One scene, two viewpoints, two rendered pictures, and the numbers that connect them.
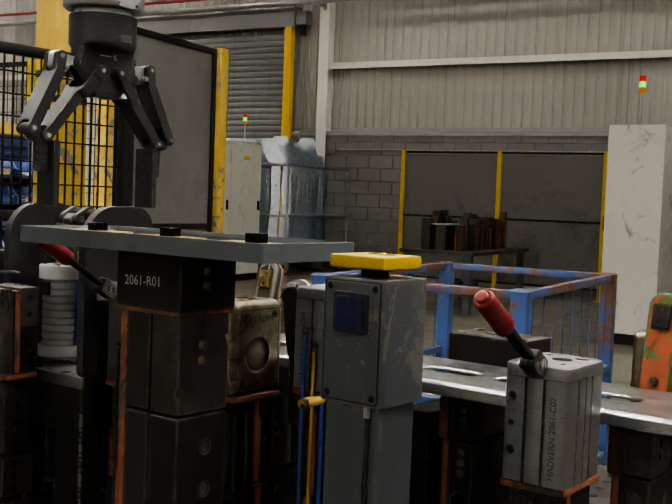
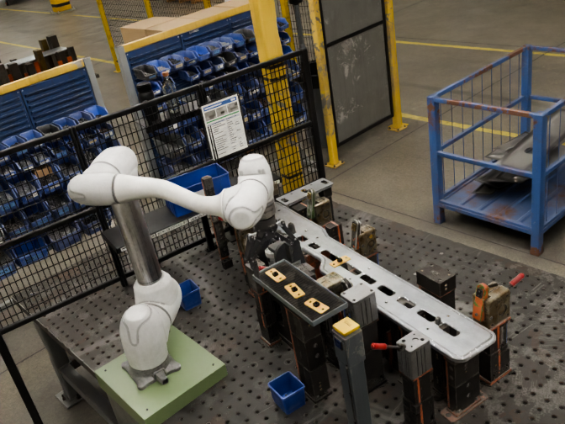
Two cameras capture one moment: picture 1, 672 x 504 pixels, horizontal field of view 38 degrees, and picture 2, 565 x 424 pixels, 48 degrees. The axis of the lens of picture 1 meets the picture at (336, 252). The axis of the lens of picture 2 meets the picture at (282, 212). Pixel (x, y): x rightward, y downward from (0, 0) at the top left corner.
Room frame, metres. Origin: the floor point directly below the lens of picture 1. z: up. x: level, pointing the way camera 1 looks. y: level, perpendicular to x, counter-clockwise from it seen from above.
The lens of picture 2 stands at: (-0.59, -0.54, 2.39)
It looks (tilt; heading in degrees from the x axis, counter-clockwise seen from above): 28 degrees down; 24
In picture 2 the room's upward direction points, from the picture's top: 11 degrees counter-clockwise
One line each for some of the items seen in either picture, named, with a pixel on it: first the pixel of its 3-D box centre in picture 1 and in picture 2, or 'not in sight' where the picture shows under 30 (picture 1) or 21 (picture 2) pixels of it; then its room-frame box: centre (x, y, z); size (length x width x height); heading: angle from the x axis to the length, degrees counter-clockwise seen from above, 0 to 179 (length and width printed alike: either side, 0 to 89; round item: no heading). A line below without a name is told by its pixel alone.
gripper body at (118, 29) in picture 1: (102, 56); (266, 226); (1.10, 0.27, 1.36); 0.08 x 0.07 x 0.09; 142
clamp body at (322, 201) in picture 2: not in sight; (324, 233); (1.84, 0.34, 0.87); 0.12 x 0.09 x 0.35; 142
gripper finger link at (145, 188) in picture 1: (145, 178); (288, 251); (1.15, 0.23, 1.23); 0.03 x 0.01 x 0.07; 52
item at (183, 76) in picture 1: (162, 236); (355, 39); (4.80, 0.87, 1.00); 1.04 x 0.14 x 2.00; 152
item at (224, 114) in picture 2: not in sight; (224, 127); (2.13, 0.89, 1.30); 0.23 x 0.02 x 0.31; 142
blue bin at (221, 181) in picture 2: not in sight; (197, 189); (1.85, 0.96, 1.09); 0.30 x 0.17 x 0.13; 137
